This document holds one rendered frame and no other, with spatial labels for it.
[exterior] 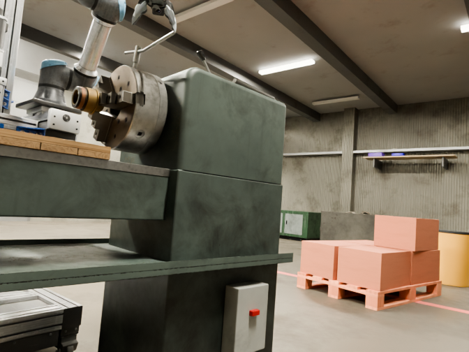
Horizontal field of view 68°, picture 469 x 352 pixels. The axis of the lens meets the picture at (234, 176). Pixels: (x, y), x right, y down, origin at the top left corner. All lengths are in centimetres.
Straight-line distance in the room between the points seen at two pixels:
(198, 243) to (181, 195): 20
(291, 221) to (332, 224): 307
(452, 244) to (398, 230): 129
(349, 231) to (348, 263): 236
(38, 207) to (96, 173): 19
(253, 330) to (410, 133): 869
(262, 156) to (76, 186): 78
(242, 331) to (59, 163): 89
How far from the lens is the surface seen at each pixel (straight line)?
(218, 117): 138
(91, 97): 132
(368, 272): 321
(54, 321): 186
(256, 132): 153
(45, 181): 111
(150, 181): 124
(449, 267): 493
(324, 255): 341
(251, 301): 146
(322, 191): 1038
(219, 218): 137
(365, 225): 559
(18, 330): 181
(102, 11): 187
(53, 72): 196
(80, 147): 113
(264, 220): 156
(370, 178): 990
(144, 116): 127
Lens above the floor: 76
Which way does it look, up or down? 5 degrees up
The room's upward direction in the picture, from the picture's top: 4 degrees clockwise
